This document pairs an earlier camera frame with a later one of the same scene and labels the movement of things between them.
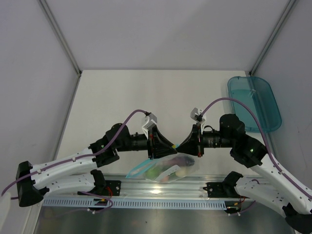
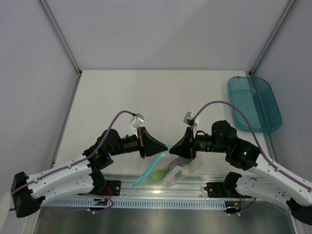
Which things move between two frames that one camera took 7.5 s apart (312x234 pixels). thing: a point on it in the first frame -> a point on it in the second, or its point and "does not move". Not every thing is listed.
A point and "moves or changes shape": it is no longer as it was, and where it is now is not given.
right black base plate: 217,190 does not move
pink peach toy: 165,179 -> 172,180
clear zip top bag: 167,168 moves or changes shape
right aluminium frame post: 290,6 does not move
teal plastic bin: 257,93 does not move
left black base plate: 111,188 does not move
